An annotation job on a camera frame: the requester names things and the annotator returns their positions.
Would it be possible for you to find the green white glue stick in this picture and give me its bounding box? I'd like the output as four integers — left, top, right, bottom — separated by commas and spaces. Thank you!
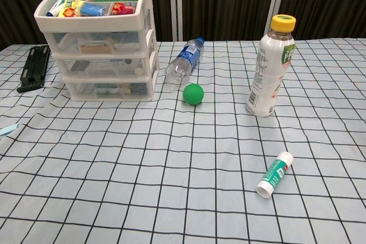
256, 151, 295, 199

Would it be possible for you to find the green foam ball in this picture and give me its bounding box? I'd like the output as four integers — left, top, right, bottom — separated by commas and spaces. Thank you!
182, 83, 205, 105

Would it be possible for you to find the white plastic drawer organizer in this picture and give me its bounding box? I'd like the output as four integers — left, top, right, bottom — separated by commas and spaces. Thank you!
33, 0, 160, 102

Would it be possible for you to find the red snack packet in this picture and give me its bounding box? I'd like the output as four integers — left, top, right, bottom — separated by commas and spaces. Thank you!
110, 2, 137, 15

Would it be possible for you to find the clear water bottle blue label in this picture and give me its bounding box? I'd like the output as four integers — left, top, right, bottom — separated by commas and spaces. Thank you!
165, 37, 205, 86

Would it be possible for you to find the black folding stand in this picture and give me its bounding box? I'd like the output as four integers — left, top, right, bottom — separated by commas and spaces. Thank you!
16, 45, 51, 93

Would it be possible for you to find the blue snack packet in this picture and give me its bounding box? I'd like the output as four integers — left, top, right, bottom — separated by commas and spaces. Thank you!
79, 2, 106, 17

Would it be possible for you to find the clear plastic drawer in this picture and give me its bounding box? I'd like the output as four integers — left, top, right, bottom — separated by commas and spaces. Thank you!
45, 26, 151, 55
64, 79, 157, 101
55, 54, 152, 78

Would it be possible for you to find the white drink bottle yellow cap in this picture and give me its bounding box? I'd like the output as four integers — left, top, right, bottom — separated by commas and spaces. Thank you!
245, 14, 297, 118

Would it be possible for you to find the light blue eraser strip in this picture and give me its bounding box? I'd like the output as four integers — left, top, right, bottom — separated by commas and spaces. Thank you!
0, 123, 19, 139

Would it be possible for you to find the yellow lion snack packet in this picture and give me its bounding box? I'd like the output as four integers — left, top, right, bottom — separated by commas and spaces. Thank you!
58, 0, 85, 18

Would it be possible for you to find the brown rectangular block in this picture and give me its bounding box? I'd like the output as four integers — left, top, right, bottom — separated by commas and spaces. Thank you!
70, 60, 90, 72

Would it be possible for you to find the wooden block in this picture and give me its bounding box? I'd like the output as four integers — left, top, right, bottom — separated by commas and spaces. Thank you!
81, 44, 113, 54

